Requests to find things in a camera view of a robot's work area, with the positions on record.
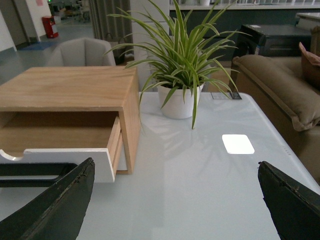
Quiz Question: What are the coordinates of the white drawer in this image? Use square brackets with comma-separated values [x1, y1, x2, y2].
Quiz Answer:
[0, 115, 124, 183]

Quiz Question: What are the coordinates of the wooden drawer cabinet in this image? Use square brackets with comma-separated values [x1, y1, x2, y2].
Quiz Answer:
[0, 66, 140, 174]

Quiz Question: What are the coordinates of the white plant pot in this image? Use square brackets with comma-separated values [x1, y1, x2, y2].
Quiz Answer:
[157, 85, 196, 120]

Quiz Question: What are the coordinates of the grey armchair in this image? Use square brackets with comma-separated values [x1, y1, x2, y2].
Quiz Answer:
[46, 37, 116, 67]

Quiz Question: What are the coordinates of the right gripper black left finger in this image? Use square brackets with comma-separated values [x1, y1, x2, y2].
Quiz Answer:
[0, 157, 95, 240]

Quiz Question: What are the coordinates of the black side table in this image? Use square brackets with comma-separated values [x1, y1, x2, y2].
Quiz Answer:
[231, 24, 312, 80]

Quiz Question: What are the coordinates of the brown cushion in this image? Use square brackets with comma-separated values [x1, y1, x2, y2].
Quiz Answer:
[298, 42, 320, 90]

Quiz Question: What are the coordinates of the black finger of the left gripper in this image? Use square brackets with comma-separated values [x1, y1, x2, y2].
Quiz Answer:
[0, 162, 77, 188]

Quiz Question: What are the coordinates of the red fire cabinet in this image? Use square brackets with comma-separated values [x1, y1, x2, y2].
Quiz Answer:
[41, 16, 59, 39]

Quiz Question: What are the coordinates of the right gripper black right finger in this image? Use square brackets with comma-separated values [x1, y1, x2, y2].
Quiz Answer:
[257, 161, 320, 240]

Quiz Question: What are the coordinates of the brown sofa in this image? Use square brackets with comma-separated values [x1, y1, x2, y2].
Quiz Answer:
[232, 54, 320, 182]

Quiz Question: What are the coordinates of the spider plant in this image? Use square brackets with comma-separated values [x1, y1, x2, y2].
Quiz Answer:
[110, 1, 238, 121]

